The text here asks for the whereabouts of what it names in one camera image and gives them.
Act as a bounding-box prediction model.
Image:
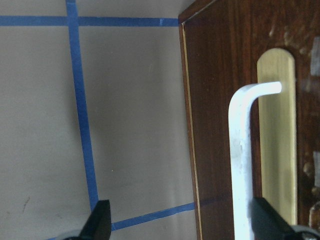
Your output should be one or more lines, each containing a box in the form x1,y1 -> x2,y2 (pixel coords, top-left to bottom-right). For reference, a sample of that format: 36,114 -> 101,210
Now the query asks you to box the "wooden drawer with white handle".
177,0 -> 320,240

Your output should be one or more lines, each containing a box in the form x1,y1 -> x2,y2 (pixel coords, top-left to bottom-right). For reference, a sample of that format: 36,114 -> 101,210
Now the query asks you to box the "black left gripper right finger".
251,197 -> 298,240

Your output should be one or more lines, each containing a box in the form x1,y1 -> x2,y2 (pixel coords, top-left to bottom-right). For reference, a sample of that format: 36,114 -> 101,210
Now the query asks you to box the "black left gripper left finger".
78,200 -> 111,240

